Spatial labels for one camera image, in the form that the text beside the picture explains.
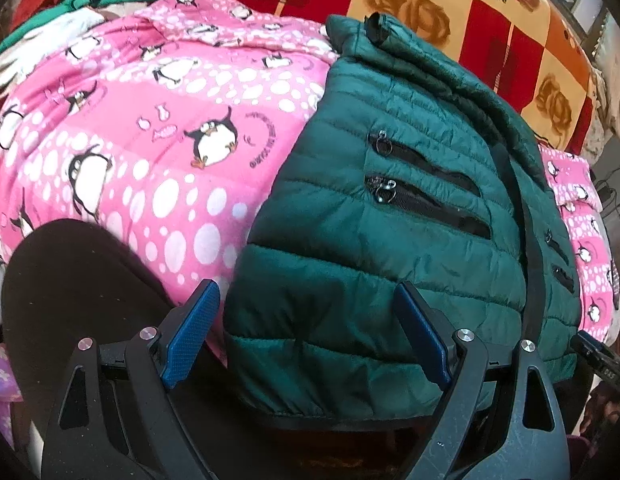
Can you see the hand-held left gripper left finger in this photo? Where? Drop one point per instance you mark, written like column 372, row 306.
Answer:
column 189, row 332

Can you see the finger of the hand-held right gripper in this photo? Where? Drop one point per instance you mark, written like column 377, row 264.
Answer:
column 590, row 346

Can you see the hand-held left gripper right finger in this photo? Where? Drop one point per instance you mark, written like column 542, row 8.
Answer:
column 424, row 335

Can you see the dark green puffer jacket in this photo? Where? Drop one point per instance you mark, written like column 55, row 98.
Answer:
column 390, row 210

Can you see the pink penguin print blanket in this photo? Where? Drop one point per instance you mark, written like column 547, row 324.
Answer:
column 149, row 135

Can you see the red orange rose checkered blanket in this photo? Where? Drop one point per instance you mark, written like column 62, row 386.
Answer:
column 465, row 25

